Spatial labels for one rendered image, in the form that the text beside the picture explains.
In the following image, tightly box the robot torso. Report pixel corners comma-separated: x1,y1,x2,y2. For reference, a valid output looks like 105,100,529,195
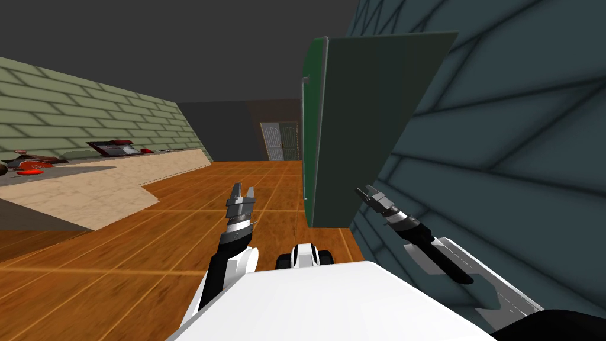
165,242,497,341

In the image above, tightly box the red brown box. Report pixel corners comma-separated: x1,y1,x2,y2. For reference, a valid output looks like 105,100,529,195
4,152,69,171

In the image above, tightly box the dark flat appliance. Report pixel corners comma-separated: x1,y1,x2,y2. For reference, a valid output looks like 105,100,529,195
85,139,143,157

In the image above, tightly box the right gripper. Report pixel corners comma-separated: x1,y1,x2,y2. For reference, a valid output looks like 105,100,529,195
355,184,398,218

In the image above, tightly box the green door leaf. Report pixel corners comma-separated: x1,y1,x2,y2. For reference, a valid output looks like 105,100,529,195
301,30,460,230

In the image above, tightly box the white double door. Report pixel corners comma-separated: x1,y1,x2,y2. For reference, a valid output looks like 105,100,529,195
259,121,301,162

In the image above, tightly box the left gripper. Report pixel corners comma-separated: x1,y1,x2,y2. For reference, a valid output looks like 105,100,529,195
225,182,257,224

